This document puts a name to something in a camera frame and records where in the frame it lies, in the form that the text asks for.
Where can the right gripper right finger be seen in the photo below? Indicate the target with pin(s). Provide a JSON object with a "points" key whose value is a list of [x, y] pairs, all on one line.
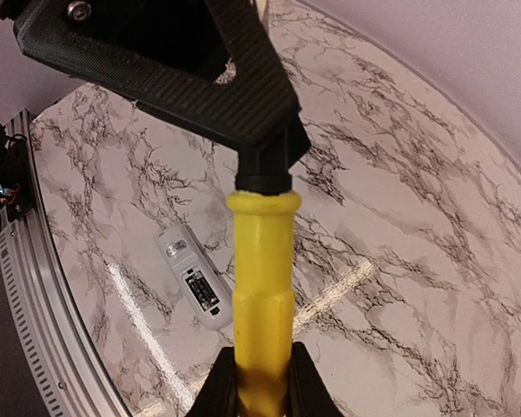
{"points": [[307, 393]]}

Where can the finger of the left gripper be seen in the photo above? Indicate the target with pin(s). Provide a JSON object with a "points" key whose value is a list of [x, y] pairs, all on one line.
{"points": [[205, 66]]}

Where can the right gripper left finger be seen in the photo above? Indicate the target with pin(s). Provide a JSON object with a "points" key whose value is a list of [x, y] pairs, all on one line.
{"points": [[218, 396]]}

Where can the white remote control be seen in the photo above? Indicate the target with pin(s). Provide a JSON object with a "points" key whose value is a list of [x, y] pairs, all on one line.
{"points": [[209, 296]]}

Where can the yellow handled screwdriver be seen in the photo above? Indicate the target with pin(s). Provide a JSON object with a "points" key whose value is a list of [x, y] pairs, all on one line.
{"points": [[264, 207]]}

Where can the front aluminium rail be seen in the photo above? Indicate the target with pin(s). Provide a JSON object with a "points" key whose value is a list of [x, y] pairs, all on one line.
{"points": [[64, 364]]}

